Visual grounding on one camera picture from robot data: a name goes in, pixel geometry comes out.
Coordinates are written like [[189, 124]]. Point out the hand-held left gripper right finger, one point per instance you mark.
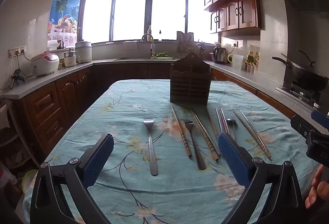
[[234, 159]]

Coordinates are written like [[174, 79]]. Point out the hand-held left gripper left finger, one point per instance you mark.
[[99, 159]]

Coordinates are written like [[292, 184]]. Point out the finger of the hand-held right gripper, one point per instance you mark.
[[300, 127], [320, 118]]

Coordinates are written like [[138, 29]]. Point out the metal spoon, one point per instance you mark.
[[231, 123]]

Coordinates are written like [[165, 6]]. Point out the metal chopstick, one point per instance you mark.
[[224, 120], [219, 121]]

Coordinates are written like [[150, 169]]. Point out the dark metal fork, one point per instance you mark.
[[194, 144]]

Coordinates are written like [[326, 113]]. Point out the brown wooden utensil holder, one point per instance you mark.
[[190, 80]]

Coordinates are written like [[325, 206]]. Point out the person's right hand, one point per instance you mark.
[[317, 189]]

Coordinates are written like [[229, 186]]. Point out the gas stove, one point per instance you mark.
[[300, 94]]

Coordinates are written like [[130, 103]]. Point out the black wok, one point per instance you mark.
[[307, 76]]

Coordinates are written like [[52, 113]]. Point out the teal floral tablecloth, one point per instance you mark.
[[128, 116]]

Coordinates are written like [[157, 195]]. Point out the silver fork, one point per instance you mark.
[[151, 146]]

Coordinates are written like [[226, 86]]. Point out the wooden lower cabinets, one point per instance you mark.
[[51, 108]]

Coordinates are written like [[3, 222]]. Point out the green plastic bowl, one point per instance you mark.
[[29, 180]]

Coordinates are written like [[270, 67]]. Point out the row of oil bottles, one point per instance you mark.
[[252, 60]]

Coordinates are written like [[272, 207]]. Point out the clear plastic pitcher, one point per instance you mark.
[[238, 62]]

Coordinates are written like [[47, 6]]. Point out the green cup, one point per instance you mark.
[[230, 58]]

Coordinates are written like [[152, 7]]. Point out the small white cooking appliance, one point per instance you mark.
[[70, 59]]

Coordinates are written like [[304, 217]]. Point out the electric kettle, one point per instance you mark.
[[219, 55]]

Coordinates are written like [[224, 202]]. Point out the white steamer pot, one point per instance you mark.
[[83, 51]]

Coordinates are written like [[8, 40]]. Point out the white pink rice cooker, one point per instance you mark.
[[45, 63]]

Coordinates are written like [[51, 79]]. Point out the small phone tripod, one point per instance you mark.
[[16, 77]]

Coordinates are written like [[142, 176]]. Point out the green vegetables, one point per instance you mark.
[[160, 54]]

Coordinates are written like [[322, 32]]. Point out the white dish container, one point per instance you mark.
[[53, 44]]

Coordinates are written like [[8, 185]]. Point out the chrome kitchen faucet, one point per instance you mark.
[[151, 45]]

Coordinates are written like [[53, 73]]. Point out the yellow soap bottle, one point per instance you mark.
[[149, 35]]

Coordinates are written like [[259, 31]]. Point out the small clear pump bottle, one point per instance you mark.
[[160, 36]]

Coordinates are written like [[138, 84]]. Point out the large kitchen window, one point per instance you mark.
[[133, 13]]

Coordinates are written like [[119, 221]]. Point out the fruit print window blind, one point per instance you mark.
[[65, 10]]

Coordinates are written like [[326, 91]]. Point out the single white wall outlet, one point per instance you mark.
[[234, 44]]

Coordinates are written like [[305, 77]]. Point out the white wall outlet strip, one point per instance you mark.
[[17, 51]]

